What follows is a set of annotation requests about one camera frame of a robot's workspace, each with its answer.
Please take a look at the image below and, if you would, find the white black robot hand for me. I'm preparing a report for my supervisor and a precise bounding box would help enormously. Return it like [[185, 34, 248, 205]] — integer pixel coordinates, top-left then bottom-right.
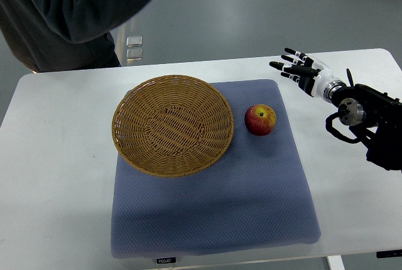
[[269, 48, 334, 100]]

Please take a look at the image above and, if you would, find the red apple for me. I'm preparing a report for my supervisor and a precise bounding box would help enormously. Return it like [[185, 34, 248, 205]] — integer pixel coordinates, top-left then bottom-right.
[[244, 104, 276, 136]]

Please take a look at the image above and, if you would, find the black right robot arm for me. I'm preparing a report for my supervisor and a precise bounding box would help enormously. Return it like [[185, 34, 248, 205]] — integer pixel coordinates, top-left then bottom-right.
[[323, 70, 401, 171]]

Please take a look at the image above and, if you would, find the brown wicker basket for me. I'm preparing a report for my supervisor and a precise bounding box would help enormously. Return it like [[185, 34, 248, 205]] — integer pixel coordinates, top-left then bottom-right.
[[111, 75, 234, 178]]

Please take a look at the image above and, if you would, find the blue-grey padded mat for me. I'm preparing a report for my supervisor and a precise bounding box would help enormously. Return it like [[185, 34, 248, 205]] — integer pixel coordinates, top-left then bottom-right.
[[111, 79, 321, 259]]

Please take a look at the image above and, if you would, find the upper floor marker tile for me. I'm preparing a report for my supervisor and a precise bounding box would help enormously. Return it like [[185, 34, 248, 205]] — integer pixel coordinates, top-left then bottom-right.
[[126, 36, 143, 47]]

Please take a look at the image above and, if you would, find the floor marker tile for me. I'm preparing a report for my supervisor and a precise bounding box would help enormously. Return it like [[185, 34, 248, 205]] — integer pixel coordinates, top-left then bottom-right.
[[126, 48, 143, 62], [126, 36, 143, 47]]

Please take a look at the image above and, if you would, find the lower floor marker tile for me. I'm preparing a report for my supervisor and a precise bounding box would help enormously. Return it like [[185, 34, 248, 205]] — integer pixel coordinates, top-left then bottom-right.
[[126, 48, 143, 62]]

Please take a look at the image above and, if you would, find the white table leg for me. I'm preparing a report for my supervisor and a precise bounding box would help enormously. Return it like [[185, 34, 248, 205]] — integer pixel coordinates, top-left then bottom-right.
[[327, 255, 345, 270]]

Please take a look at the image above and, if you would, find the black table control panel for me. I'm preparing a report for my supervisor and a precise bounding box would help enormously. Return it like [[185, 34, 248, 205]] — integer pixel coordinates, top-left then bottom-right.
[[376, 249, 402, 259]]

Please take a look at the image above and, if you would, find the black table label tag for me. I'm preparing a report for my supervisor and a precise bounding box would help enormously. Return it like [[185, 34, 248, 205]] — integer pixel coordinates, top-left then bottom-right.
[[156, 257, 177, 264]]

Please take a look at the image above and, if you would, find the person in dark sweater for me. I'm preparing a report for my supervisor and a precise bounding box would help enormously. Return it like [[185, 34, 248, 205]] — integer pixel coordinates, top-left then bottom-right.
[[1, 0, 151, 73]]

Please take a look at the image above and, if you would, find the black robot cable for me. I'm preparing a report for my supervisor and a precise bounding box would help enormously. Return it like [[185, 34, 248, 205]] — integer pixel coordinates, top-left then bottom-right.
[[325, 111, 374, 144]]

